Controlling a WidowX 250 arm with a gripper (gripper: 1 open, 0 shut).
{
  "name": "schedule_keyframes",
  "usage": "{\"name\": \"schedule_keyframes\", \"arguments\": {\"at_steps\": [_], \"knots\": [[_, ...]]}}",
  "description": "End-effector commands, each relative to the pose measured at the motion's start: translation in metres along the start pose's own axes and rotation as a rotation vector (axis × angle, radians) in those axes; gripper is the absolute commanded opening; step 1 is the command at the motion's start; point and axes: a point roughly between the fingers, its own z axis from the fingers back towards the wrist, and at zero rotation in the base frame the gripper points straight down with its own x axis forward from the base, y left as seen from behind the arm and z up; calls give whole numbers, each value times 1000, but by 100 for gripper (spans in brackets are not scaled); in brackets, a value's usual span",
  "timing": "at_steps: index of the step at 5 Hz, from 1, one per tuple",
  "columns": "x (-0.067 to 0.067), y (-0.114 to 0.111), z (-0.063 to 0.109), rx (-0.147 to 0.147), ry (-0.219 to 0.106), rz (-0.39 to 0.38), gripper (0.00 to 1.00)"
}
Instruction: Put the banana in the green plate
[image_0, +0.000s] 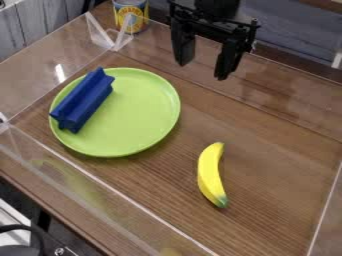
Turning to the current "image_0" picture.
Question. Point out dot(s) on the clear acrylic enclosure wall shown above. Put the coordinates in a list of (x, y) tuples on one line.
[(136, 205)]

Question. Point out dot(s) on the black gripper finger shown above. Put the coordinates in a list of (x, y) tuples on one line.
[(228, 58), (183, 41)]

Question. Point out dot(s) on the yellow labelled can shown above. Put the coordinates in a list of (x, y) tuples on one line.
[(131, 15)]

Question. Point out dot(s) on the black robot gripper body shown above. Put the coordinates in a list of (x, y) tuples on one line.
[(216, 19)]

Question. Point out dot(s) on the green round plate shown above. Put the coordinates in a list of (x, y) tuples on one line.
[(133, 120)]

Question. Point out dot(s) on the blue plastic block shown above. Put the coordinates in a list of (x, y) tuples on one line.
[(82, 100)]

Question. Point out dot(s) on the yellow toy banana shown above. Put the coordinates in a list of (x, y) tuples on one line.
[(208, 176)]

